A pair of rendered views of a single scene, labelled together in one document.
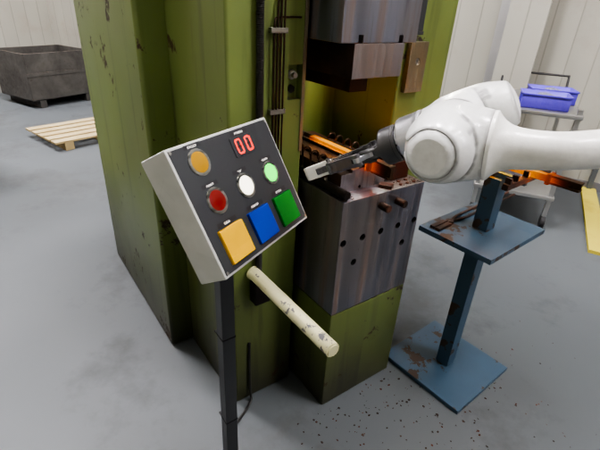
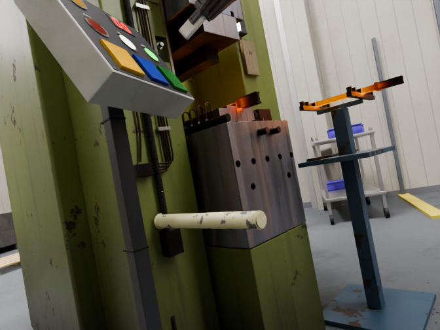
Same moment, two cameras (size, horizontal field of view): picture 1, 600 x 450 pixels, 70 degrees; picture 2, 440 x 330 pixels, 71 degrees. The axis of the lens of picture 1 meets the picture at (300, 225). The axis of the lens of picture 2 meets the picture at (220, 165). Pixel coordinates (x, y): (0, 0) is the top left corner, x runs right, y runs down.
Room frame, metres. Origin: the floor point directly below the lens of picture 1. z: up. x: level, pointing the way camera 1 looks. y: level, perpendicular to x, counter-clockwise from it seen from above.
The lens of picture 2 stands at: (0.15, 0.06, 0.76)
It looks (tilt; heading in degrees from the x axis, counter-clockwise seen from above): 1 degrees up; 352
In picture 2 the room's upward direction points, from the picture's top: 10 degrees counter-clockwise
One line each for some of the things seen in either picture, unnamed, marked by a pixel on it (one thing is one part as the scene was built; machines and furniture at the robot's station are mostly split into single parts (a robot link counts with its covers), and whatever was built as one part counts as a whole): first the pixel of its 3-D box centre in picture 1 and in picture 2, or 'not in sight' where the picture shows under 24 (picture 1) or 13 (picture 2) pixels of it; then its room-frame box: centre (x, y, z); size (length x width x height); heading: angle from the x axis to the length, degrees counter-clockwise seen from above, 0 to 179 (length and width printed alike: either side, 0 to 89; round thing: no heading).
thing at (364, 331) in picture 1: (320, 307); (239, 283); (1.54, -0.11, 0.23); 0.56 x 0.38 x 0.47; 37
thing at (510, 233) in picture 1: (481, 229); (348, 156); (1.47, -0.71, 0.71); 0.40 x 0.30 x 0.02; 130
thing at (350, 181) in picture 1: (324, 157); (203, 126); (1.49, -0.08, 0.96); 0.42 x 0.20 x 0.09; 37
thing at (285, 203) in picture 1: (285, 208); (171, 80); (0.95, 0.04, 1.01); 0.07 x 0.05 x 0.07; 152
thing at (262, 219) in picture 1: (262, 223); (149, 71); (0.86, 0.09, 1.01); 0.07 x 0.05 x 0.07; 152
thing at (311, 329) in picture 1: (288, 307); (202, 220); (1.05, 0.02, 0.62); 0.44 x 0.05 x 0.05; 37
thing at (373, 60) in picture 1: (333, 52); (188, 46); (1.49, -0.08, 1.32); 0.42 x 0.20 x 0.10; 37
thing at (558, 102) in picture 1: (520, 143); (344, 169); (3.48, -1.79, 0.50); 1.07 x 0.64 x 1.01; 153
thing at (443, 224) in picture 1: (476, 209); (336, 154); (1.63, -0.73, 0.73); 0.60 x 0.04 x 0.01; 131
